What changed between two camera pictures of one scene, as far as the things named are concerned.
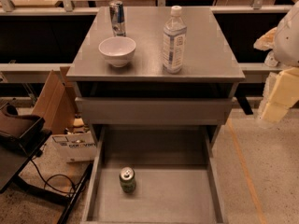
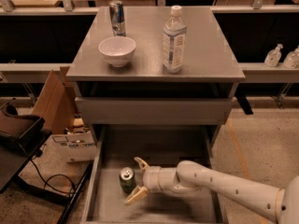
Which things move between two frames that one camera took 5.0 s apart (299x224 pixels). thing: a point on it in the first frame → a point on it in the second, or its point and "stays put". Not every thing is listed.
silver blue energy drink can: (118, 19) stays put
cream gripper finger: (281, 90) → (157, 180)
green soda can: (127, 179) stays put
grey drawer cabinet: (142, 93) stays put
